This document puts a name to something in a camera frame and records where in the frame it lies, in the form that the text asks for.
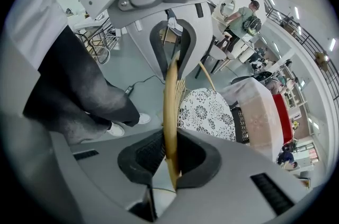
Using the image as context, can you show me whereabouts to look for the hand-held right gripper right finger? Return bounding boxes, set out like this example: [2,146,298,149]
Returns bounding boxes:
[158,127,323,224]

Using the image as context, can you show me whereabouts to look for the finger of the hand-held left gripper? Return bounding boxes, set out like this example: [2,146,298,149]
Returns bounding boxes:
[168,1,215,80]

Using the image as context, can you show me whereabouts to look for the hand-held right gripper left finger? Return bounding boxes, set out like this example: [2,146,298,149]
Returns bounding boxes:
[49,129,167,223]

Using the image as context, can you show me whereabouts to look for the gold wire chair patterned cushion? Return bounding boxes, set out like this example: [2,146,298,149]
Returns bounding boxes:
[161,50,217,192]

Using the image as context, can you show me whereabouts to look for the white shell chair black legs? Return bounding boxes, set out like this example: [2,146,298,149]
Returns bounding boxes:
[194,34,237,79]

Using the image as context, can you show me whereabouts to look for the brown seat wooden chair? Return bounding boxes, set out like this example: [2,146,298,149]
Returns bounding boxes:
[222,31,234,47]

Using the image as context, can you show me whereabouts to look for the table with beige floral cloth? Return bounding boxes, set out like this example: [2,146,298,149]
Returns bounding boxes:
[220,78,286,163]

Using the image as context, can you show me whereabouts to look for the black backpack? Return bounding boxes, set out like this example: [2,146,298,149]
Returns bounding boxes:
[242,15,263,34]

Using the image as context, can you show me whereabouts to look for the person's right white shoe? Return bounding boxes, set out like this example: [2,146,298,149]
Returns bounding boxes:
[106,122,126,138]

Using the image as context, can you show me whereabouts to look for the person's white shoe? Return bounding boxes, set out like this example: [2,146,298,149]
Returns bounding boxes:
[137,112,152,126]
[106,122,126,138]

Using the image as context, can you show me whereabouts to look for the black mesh basket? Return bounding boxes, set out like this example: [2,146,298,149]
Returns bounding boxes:
[231,106,252,145]

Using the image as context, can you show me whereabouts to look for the black open hard case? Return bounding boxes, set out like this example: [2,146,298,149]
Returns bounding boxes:
[231,70,274,86]

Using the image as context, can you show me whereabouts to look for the person's left white shoe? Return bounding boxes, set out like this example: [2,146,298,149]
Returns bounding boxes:
[137,112,152,126]

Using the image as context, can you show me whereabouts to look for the floral seat cushion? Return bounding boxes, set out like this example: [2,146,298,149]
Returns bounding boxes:
[177,88,237,142]

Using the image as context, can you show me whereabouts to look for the person's black trousers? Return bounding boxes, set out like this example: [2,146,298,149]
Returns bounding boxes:
[22,25,141,146]

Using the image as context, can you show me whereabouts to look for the red cloth-covered table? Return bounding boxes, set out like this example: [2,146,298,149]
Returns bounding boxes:
[272,93,295,145]

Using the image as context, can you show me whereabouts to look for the black metal railing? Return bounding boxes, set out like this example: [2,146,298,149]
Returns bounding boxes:
[260,0,339,102]

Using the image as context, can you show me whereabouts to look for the person's white shirt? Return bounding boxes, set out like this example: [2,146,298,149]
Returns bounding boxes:
[4,0,69,70]

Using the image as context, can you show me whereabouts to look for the round wall mirror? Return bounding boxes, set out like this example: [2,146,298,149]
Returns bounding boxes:
[219,0,237,16]

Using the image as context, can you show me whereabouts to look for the black floor cable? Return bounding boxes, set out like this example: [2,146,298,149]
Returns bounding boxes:
[123,74,165,97]

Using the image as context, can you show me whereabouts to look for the metal wire rack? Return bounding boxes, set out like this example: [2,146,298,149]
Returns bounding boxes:
[75,15,119,65]

